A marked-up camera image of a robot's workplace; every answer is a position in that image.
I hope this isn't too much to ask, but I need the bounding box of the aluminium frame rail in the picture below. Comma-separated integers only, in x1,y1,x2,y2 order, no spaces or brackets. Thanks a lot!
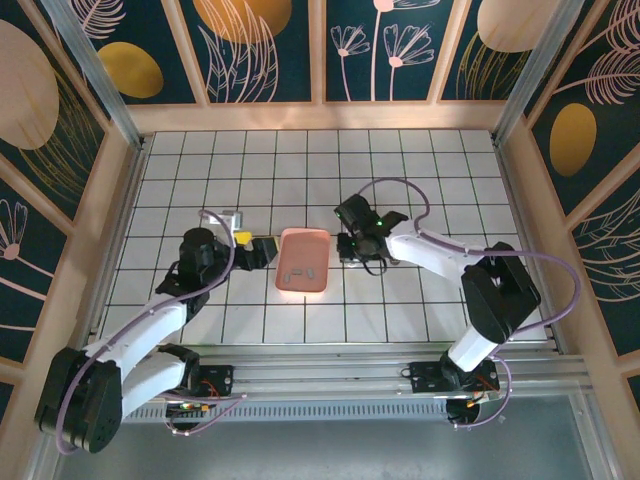
47,344,599,404

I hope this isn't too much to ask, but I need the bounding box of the aluminium corner post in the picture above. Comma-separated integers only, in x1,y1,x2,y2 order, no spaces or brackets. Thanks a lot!
491,0,599,149
38,0,149,151

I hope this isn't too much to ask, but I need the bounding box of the grey slotted cable duct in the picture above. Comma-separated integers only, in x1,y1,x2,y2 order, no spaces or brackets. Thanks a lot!
119,401,454,425

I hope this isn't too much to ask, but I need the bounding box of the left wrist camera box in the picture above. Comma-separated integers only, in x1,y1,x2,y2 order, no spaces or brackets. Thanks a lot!
217,208,247,230

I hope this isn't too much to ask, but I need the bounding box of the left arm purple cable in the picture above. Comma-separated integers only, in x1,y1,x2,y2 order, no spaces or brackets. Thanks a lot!
54,209,249,454

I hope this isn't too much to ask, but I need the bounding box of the pink plastic tray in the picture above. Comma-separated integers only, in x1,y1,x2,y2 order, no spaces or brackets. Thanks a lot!
273,227,331,297

